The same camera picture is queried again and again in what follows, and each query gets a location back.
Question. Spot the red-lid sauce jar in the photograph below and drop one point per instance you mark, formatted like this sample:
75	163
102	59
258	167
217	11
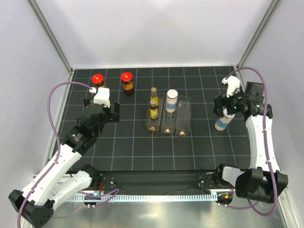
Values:
98	80
127	81

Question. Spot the slotted cable duct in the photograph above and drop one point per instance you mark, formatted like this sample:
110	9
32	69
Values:
145	198

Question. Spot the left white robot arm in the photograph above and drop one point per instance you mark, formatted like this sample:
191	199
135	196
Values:
37	202

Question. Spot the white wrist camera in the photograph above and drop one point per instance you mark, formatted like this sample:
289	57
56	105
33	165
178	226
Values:
232	83
101	96

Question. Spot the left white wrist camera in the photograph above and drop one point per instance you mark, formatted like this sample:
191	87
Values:
101	96

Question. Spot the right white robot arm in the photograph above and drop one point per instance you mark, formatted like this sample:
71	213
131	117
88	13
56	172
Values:
263	180

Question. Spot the left aluminium frame post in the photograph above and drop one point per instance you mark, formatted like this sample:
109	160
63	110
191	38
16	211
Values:
48	31

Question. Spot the clear acrylic organizer rack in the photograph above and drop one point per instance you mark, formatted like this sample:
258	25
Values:
177	123

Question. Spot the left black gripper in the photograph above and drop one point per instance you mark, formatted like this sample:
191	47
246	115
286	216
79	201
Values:
112	117

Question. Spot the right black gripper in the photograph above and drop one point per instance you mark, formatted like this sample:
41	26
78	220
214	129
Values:
219	103

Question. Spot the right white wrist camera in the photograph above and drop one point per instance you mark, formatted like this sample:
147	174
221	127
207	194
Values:
232	83

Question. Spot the right aluminium frame post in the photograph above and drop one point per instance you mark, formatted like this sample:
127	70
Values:
260	29

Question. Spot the black grid mat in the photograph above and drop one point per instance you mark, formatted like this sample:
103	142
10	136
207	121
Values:
128	146

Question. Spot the small yellow-label bottle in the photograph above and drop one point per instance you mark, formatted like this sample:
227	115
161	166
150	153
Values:
154	95
153	109

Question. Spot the aluminium frame post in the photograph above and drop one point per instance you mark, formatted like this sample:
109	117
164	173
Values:
48	31
260	29

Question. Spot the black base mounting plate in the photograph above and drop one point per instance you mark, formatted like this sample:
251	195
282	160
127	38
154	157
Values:
193	182

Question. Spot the blue-label spice jar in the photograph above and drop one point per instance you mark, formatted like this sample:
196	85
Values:
171	100
222	123

